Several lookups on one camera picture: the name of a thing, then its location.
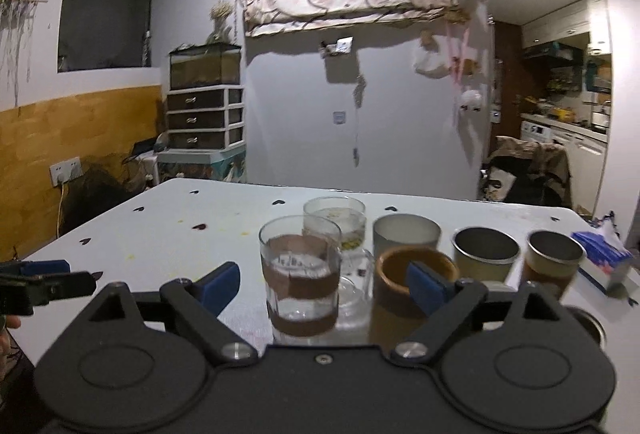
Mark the clear glass with residue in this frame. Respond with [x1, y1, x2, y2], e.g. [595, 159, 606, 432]
[303, 196, 368, 255]

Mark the white washing machine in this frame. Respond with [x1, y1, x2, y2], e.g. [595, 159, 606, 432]
[520, 120, 552, 146]

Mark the hanging cord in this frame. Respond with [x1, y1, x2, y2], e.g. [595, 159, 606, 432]
[351, 73, 367, 169]

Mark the metal cup with brown sleeve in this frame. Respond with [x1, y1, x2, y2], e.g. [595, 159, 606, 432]
[520, 230, 587, 301]

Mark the white wall outlet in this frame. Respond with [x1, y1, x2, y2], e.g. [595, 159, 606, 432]
[49, 156, 84, 188]

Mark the dark cloth pile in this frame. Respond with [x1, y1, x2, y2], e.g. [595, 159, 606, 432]
[60, 155, 151, 237]

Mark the plain metal cup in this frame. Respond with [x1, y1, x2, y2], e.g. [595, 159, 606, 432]
[452, 227, 522, 286]

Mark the white plush toy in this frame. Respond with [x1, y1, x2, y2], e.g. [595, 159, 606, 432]
[459, 88, 484, 114]

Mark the dark cup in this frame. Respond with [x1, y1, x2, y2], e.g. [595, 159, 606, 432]
[564, 306, 607, 351]

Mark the cloth covered chair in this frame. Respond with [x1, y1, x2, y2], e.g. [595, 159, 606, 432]
[481, 135, 572, 209]

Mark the white ceramic cup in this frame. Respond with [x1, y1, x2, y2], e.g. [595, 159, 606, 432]
[372, 213, 443, 261]

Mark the glass cup with brown sleeve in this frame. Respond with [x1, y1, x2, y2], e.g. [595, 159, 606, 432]
[258, 216, 343, 345]

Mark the dried flower vase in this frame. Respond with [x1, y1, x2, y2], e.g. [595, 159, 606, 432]
[206, 0, 236, 46]

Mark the white drawer unit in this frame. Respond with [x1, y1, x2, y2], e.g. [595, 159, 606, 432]
[166, 85, 246, 151]

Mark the white hanging bag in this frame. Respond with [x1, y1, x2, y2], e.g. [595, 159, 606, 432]
[412, 43, 452, 79]

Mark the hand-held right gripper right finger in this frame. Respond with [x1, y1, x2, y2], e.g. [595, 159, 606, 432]
[390, 260, 567, 366]

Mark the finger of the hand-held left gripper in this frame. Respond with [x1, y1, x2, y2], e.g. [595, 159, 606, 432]
[0, 258, 97, 317]

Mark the glass fish tank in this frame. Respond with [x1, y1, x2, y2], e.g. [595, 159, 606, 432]
[168, 42, 244, 91]

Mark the white kitchen wall cabinet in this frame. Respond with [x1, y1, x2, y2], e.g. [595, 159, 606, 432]
[521, 0, 613, 56]

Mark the clear glass mug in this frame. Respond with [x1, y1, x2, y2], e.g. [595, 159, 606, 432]
[336, 247, 377, 333]

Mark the brown wooden cup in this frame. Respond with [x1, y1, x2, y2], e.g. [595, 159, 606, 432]
[374, 246, 461, 321]

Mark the blue tissue box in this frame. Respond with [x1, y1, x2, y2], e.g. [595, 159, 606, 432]
[570, 211, 635, 299]

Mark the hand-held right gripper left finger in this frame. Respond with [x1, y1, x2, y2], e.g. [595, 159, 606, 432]
[87, 260, 259, 369]

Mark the painted cabinet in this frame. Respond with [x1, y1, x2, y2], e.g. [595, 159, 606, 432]
[156, 148, 249, 186]

